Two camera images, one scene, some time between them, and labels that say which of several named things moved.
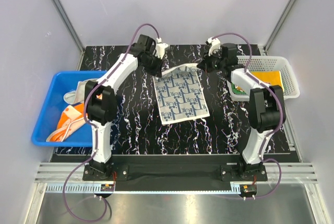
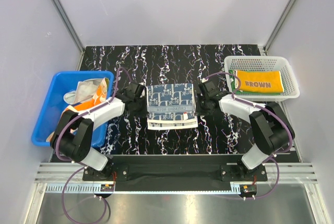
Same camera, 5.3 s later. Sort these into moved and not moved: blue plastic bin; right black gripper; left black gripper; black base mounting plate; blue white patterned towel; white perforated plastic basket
Moved: right black gripper; left black gripper; blue white patterned towel
Not moved: white perforated plastic basket; black base mounting plate; blue plastic bin
